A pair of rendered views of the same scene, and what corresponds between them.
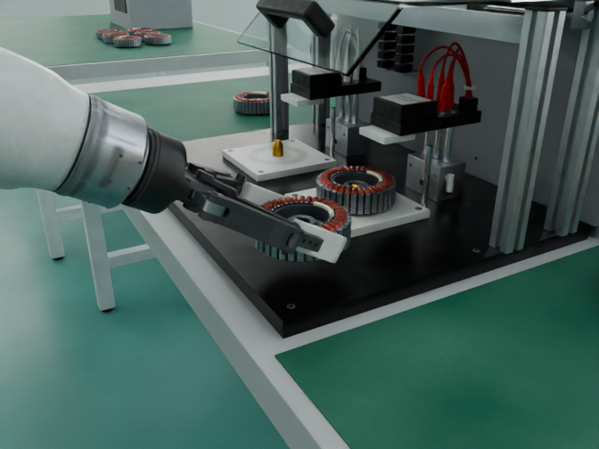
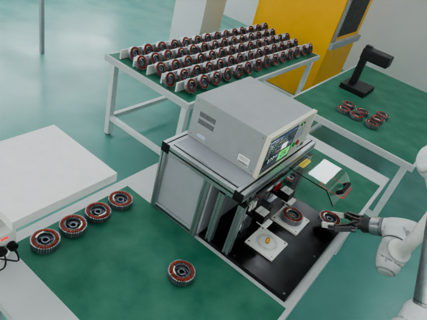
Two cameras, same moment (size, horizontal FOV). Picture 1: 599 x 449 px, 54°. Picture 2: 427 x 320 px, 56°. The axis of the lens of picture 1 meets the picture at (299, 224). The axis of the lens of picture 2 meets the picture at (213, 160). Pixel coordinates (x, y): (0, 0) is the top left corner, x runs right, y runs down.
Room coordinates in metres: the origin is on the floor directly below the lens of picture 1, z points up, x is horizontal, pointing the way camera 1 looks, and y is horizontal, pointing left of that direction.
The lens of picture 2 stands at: (2.01, 1.02, 2.07)
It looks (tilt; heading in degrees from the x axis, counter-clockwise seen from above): 34 degrees down; 238
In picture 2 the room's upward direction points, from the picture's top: 16 degrees clockwise
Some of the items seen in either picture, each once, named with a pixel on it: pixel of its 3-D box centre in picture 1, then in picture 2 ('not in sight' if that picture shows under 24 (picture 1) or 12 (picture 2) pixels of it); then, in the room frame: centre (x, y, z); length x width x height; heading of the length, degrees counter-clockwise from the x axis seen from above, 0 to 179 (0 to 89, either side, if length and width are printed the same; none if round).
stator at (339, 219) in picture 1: (300, 226); (329, 220); (0.59, 0.00, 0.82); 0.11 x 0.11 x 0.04
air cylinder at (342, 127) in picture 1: (347, 134); (243, 221); (1.05, -0.09, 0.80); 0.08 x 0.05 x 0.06; 29
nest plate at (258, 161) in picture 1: (277, 158); (266, 242); (0.98, 0.04, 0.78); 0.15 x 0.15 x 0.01; 29
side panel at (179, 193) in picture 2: not in sight; (179, 192); (1.35, -0.21, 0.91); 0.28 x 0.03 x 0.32; 119
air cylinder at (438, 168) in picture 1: (434, 174); (268, 200); (0.84, -0.21, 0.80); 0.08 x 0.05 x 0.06; 29
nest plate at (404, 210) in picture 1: (355, 205); (290, 219); (0.77, -0.08, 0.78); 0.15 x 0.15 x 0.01; 29
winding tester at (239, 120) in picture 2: not in sight; (253, 122); (1.02, -0.31, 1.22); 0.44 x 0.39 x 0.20; 29
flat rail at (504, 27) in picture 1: (372, 9); (278, 180); (0.92, -0.11, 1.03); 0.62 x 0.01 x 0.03; 29
